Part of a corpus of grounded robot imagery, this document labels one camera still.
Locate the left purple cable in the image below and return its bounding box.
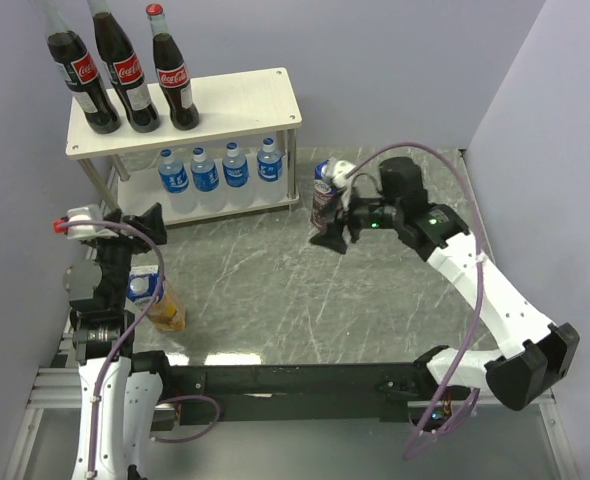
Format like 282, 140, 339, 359
85, 219, 222, 474

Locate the cola bottle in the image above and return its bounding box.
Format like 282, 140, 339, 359
31, 1, 121, 134
88, 0, 160, 133
146, 3, 199, 131

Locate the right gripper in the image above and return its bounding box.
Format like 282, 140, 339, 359
308, 183, 401, 256

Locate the purple cable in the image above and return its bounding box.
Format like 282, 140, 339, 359
85, 219, 222, 474
347, 142, 486, 462

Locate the water bottle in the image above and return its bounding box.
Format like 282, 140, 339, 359
222, 142, 254, 208
157, 149, 197, 214
190, 147, 226, 212
256, 137, 285, 203

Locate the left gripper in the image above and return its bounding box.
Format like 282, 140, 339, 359
89, 202, 165, 309

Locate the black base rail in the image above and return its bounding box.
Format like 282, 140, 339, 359
134, 359, 439, 422

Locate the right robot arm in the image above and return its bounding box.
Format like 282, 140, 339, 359
310, 157, 579, 411

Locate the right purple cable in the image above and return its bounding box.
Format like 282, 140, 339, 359
347, 142, 486, 462

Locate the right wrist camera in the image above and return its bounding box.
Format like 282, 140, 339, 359
323, 157, 356, 211

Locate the white two-tier shelf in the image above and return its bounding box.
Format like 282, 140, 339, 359
66, 67, 302, 226

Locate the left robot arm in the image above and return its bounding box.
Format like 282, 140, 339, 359
53, 203, 175, 479

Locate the orange juice carton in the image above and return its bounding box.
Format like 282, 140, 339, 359
127, 265, 187, 332

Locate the grape juice carton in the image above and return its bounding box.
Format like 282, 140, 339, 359
311, 157, 339, 230

